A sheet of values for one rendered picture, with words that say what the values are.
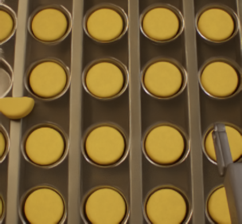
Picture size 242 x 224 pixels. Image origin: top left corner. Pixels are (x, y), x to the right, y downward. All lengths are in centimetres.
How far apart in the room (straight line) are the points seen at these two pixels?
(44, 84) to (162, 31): 4
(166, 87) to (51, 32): 4
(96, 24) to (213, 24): 4
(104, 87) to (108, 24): 2
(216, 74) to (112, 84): 3
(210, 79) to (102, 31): 4
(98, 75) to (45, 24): 2
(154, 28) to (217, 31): 2
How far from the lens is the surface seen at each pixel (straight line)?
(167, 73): 15
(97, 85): 15
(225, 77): 15
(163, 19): 16
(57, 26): 16
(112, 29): 16
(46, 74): 15
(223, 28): 16
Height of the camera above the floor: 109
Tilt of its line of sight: 73 degrees down
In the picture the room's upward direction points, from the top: straight up
